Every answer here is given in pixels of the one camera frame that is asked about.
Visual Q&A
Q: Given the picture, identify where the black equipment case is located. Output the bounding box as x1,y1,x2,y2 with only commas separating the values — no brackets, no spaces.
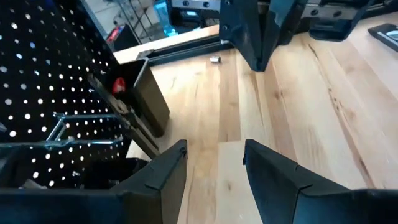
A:
106,24,141,52

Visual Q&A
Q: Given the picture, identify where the light wooden desk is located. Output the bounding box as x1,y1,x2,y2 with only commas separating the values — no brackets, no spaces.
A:
113,24,220,65

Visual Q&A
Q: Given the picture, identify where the black aluminium table frame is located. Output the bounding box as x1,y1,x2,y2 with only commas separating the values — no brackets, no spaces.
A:
136,34,234,67

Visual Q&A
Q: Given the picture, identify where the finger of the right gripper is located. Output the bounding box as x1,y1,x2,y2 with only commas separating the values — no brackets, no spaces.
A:
219,0,279,72
270,0,307,45

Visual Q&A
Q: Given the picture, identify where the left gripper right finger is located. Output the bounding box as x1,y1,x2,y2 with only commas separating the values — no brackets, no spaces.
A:
243,139,313,224

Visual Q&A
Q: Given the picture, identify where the wire loop pegboard bracket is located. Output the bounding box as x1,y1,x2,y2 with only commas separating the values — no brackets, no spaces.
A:
0,112,125,149

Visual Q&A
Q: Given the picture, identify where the black metal pegboard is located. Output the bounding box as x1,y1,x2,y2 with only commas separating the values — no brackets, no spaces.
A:
0,0,162,189

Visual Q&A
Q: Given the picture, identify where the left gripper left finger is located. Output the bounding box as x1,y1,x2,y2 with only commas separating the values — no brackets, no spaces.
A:
110,139,189,224

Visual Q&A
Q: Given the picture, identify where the red-handled screwdriver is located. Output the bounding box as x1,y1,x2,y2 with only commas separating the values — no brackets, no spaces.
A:
111,77,127,95

